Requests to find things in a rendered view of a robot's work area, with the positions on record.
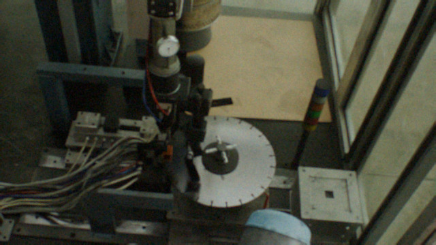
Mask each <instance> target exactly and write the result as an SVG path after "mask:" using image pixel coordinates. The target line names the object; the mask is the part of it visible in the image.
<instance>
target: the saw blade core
mask: <svg viewBox="0 0 436 245"><path fill-rule="evenodd" d="M227 118H228V120H227ZM205 120H207V131H206V137H205V139H204V142H201V147H202V150H204V148H205V147H206V146H207V145H209V143H211V142H216V141H217V138H215V136H217V135H218V136H219V137H220V140H221V141H223V142H227V143H230V145H232V146H233V145H238V148H237V151H238V153H239V162H238V165H237V167H236V168H235V169H233V170H232V171H230V172H228V173H224V174H218V173H215V172H212V171H210V170H208V169H207V168H206V167H205V166H204V164H203V162H202V156H199V157H193V154H192V151H191V150H188V149H187V150H186V141H187V138H186V137H185V132H186V131H188V130H189V125H190V122H191V121H189V122H187V123H186V124H184V125H183V126H182V127H180V128H179V129H178V130H177V131H176V132H175V133H174V134H173V135H172V137H171V138H170V140H169V141H168V145H169V146H172V154H171V155H170V154H165V160H166V161H165V166H166V171H167V174H168V176H169V178H170V181H171V182H172V184H174V186H175V187H176V188H177V189H178V190H179V191H180V192H181V193H184V195H186V196H187V197H188V198H190V199H191V200H193V201H196V200H197V197H199V198H198V200H197V201H196V202H197V203H201V204H204V205H206V206H211V202H212V207H220V208H226V202H227V207H233V206H239V205H241V203H242V204H245V203H248V202H250V201H253V200H254V199H255V198H256V197H258V196H259V195H261V194H262V193H263V192H264V191H265V190H266V188H267V187H268V185H270V183H271V182H272V179H273V176H274V174H275V168H274V167H275V166H276V161H275V154H274V151H273V148H272V146H271V145H270V142H269V141H268V140H267V139H266V138H265V137H264V135H262V133H261V132H260V131H258V130H257V129H256V128H255V127H253V125H251V124H249V123H247V122H245V121H243V120H242V121H241V122H240V120H239V119H237V118H232V117H227V116H215V119H214V116H205ZM239 122H240V123H239ZM252 127H253V128H252ZM251 128H252V129H251ZM180 130H181V131H183V132H181V131H180ZM259 136H260V137H259ZM172 138H173V139H172ZM174 139H175V140H174ZM268 145H269V146H268ZM270 155H271V157H270ZM168 159H169V160H168ZM170 171H172V172H170ZM267 177H269V178H267ZM175 182H177V183H175ZM261 187H262V188H261ZM264 189H265V190H264ZM185 191H186V192H185ZM257 191H259V192H261V194H259V193H258V192H257ZM252 194H253V195H252ZM239 200H241V203H240V201H239Z"/></svg>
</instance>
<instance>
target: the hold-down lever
mask: <svg viewBox="0 0 436 245"><path fill-rule="evenodd" d="M201 103H202V96H201V95H199V94H195V95H194V96H193V105H194V112H193V117H194V118H195V119H197V118H198V112H199V111H200V106H201Z"/></svg>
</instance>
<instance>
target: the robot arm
mask: <svg viewBox="0 0 436 245"><path fill-rule="evenodd" d="M310 237H311V234H310V231H309V229H308V228H307V226H306V225H305V224H304V223H303V222H302V221H300V220H298V219H297V218H296V217H294V216H292V215H289V214H286V213H284V212H280V211H276V210H258V211H256V212H254V213H253V214H251V216H250V217H249V220H248V222H247V223H246V224H245V230H244V232H243V235H242V237H241V239H240V243H239V245H310V243H309V240H310Z"/></svg>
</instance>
